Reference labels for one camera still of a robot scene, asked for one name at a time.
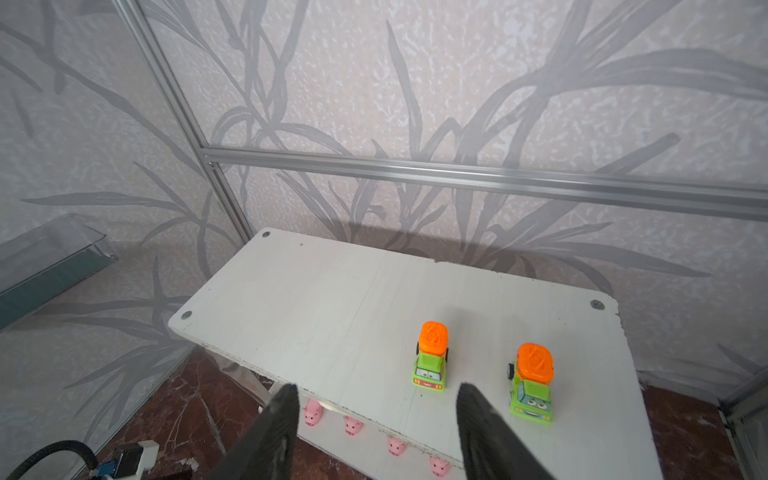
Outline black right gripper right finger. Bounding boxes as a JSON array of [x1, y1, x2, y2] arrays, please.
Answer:
[[456, 383, 554, 480]]

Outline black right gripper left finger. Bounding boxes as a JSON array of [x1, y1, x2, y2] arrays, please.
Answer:
[[209, 384, 300, 480]]

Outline pink pig toy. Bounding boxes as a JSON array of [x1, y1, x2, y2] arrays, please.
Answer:
[[344, 416, 364, 436], [304, 399, 325, 427], [429, 456, 451, 478], [387, 436, 407, 457]]

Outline green truck orange load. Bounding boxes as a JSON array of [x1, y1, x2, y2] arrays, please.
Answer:
[[411, 321, 450, 392], [507, 343, 554, 425]]

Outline white two-tier shelf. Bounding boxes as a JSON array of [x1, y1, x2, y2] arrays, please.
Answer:
[[168, 228, 662, 479]]

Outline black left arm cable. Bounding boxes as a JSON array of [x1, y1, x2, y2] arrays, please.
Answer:
[[2, 439, 100, 480]]

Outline aluminium frame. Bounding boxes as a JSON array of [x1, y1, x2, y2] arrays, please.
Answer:
[[110, 0, 768, 480]]

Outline clear plastic wall bin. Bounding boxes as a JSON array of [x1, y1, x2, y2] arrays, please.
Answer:
[[1, 214, 118, 329]]

